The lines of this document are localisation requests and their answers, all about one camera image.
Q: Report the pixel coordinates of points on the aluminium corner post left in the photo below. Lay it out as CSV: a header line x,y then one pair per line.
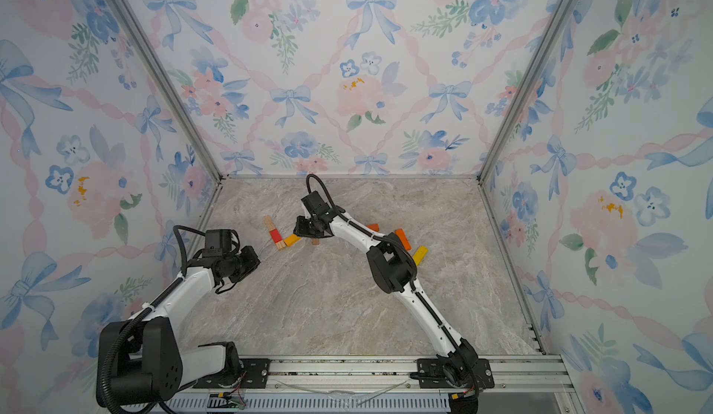
x,y
159,75

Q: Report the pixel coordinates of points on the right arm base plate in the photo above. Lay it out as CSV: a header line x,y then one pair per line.
x,y
446,373

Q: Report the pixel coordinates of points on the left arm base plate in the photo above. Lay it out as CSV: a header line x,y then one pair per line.
x,y
249,373

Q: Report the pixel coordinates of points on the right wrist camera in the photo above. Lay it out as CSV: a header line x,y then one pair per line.
x,y
315,206

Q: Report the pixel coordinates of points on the aluminium corner post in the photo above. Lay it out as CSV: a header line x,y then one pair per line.
x,y
159,75
541,56

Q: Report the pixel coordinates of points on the yellow rectangular block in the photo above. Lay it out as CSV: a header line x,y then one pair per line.
x,y
291,240

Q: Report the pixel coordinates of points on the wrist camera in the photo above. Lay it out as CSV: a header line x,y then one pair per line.
x,y
315,206
221,242

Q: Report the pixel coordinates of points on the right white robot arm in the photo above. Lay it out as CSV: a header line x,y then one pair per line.
x,y
394,272

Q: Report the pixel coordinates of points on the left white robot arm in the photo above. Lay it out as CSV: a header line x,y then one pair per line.
x,y
139,359

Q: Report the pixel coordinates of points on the red rectangular block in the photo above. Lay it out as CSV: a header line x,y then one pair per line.
x,y
276,237

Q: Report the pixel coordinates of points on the aluminium corner post right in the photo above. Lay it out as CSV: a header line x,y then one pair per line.
x,y
541,56

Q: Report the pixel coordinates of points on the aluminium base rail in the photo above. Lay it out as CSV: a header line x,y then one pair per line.
x,y
376,384

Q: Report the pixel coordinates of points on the yellow long block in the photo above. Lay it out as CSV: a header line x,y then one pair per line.
x,y
420,254

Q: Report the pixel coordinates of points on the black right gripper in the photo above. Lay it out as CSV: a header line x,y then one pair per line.
x,y
302,227

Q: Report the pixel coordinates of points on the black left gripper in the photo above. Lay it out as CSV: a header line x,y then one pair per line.
x,y
253,261

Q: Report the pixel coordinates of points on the orange long block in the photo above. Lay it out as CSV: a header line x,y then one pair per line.
x,y
400,233

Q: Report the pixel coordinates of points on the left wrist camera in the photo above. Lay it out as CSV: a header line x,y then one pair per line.
x,y
221,242

